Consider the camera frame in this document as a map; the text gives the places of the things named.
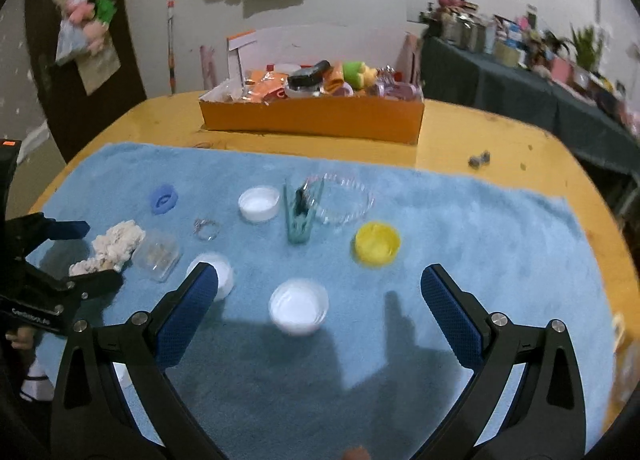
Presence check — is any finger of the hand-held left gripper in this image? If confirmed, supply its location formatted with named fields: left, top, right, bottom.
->
left=20, top=265, right=124, bottom=313
left=5, top=212, right=91, bottom=261

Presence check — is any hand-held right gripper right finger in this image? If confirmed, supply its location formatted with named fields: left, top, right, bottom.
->
left=420, top=264, right=588, bottom=460

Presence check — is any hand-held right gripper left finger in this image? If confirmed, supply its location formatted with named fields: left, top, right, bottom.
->
left=50, top=261, right=226, bottom=460

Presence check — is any cream lace scrunchie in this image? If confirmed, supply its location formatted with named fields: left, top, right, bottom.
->
left=68, top=220, right=147, bottom=277

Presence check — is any yellow bottle cap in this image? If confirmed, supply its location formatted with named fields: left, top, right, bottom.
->
left=354, top=221, right=402, bottom=267

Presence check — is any teal clothespin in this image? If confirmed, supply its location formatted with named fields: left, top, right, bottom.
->
left=283, top=179, right=326, bottom=245

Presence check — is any orange cardboard box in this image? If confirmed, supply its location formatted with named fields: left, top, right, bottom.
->
left=198, top=27, right=426, bottom=145

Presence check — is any person's left hand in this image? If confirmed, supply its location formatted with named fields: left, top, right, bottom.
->
left=6, top=326, right=40, bottom=348

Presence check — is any white bottle cap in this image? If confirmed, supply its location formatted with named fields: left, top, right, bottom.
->
left=186, top=252, right=235, bottom=301
left=268, top=279, right=330, bottom=337
left=238, top=186, right=281, bottom=224

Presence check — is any small clear plastic box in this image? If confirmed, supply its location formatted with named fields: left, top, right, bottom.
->
left=131, top=231, right=183, bottom=283

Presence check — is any blue towel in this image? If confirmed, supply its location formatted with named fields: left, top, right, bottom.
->
left=25, top=141, right=618, bottom=460

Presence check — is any dark wooden door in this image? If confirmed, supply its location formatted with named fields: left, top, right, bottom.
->
left=22, top=0, right=148, bottom=163

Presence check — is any clear plastic heart dish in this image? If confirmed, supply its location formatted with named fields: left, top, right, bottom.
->
left=303, top=173, right=376, bottom=231

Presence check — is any brown paper sheet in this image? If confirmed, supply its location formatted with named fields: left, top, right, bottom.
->
left=75, top=42, right=122, bottom=96

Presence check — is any pale blue plastic bag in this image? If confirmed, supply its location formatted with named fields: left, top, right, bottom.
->
left=55, top=20, right=96, bottom=65

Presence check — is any pink plush toy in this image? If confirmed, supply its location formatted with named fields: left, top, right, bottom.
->
left=82, top=20, right=108, bottom=53
left=65, top=0, right=96, bottom=23

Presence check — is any orange and white stick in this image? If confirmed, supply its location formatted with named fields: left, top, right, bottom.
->
left=166, top=0, right=177, bottom=95

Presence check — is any dark green covered table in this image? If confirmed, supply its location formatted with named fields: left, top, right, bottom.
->
left=420, top=34, right=640, bottom=181

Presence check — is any lilac eyelash curler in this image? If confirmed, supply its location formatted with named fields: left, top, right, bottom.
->
left=372, top=67, right=420, bottom=101

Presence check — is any green and yellow rubber toy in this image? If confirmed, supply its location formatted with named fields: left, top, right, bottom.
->
left=342, top=60, right=379, bottom=92

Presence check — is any black capped nail polish bottle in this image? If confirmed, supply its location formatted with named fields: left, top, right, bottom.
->
left=285, top=60, right=332, bottom=99

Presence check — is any clutter of bottles and boxes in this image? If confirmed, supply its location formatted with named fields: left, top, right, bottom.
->
left=425, top=0, right=640, bottom=131

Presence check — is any metal pot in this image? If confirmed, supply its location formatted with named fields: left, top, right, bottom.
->
left=442, top=14, right=496, bottom=53

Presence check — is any potted green plant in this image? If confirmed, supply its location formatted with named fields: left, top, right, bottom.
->
left=570, top=24, right=613, bottom=73

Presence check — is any silver ring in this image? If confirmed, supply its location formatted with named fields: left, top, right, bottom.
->
left=193, top=218, right=221, bottom=241

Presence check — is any blue plastic ring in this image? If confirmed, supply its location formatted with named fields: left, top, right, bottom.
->
left=150, top=183, right=179, bottom=215

